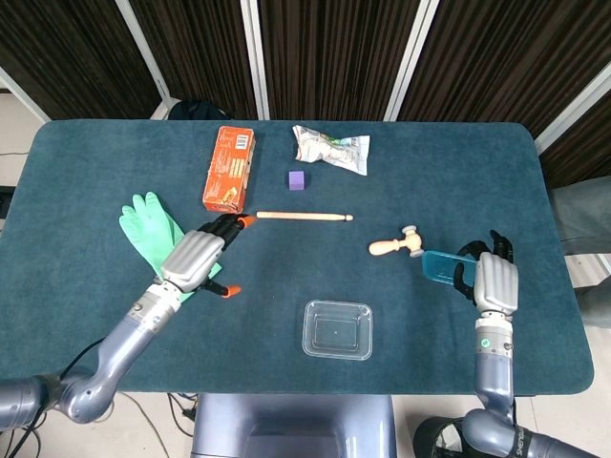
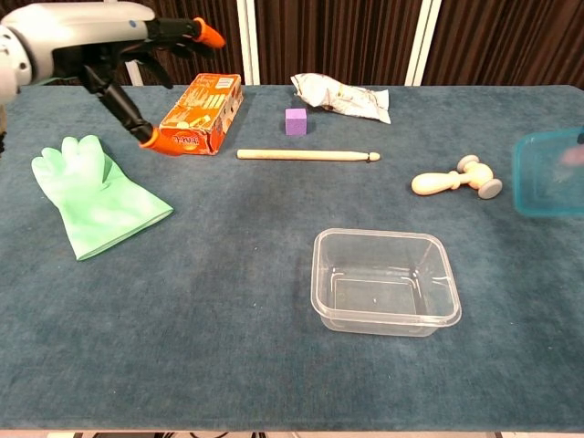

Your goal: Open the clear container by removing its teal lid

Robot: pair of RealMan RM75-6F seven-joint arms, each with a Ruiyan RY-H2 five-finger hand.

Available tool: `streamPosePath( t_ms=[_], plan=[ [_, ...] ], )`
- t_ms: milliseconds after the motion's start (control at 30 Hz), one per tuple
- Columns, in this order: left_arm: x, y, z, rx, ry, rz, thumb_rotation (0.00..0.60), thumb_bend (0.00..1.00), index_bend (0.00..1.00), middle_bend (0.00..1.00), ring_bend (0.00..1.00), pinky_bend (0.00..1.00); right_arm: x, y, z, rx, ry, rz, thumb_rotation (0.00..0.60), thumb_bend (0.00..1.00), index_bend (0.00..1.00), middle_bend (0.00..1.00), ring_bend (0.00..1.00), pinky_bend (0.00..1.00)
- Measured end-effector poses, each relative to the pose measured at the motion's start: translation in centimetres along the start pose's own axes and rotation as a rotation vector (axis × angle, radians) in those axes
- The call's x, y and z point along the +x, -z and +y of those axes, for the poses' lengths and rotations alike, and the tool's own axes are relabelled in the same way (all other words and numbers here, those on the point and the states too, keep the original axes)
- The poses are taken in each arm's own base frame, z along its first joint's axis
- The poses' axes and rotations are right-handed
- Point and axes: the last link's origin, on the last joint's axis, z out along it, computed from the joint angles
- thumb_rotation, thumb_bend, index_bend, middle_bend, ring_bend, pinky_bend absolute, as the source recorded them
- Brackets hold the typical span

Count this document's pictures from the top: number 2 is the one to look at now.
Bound green rubber glove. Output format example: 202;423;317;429
30;134;175;262

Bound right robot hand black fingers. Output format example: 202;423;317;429
559;129;584;166

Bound clear plastic food container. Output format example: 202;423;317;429
310;227;463;338

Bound teal translucent container lid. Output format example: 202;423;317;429
511;127;584;218

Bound orange cardboard snack box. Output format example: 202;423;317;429
154;72;245;157

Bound wooden drumstick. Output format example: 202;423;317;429
236;149;381;162

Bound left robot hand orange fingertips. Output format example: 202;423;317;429
2;2;227;157

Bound crumpled white snack bag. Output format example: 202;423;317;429
290;72;392;125

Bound purple foam cube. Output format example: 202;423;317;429
285;108;308;137

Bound teal table cloth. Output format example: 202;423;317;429
0;84;584;433

